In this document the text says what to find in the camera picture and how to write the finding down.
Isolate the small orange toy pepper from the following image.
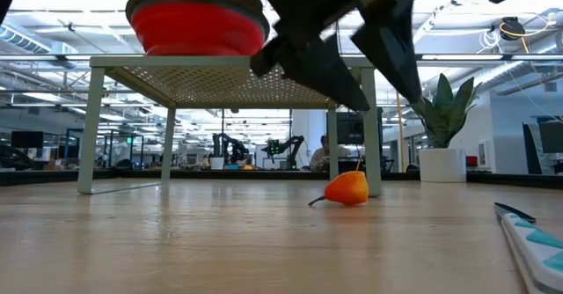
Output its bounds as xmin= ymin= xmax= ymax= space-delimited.
xmin=307 ymin=170 xmax=369 ymax=208

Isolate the red collapsible bowl grey rim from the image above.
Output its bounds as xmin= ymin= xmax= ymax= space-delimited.
xmin=125 ymin=0 xmax=272 ymax=58

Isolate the knife with white teal handle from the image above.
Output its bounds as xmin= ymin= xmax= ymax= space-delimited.
xmin=494 ymin=202 xmax=563 ymax=294

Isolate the dark background monitor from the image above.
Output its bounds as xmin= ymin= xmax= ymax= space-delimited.
xmin=11 ymin=130 xmax=44 ymax=151
xmin=336 ymin=109 xmax=384 ymax=145

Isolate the person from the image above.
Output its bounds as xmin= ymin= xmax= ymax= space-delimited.
xmin=309 ymin=134 xmax=353 ymax=173

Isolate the snake plant in white pot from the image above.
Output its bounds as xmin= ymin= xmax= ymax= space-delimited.
xmin=411 ymin=72 xmax=480 ymax=184

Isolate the green perforated metal riser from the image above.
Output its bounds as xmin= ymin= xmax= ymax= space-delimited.
xmin=77 ymin=55 xmax=382 ymax=198

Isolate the black ceiling cable reel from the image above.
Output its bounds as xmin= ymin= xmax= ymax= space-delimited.
xmin=499 ymin=15 xmax=528 ymax=42

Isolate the black aluminium rig frame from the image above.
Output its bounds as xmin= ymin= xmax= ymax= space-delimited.
xmin=0 ymin=169 xmax=563 ymax=188

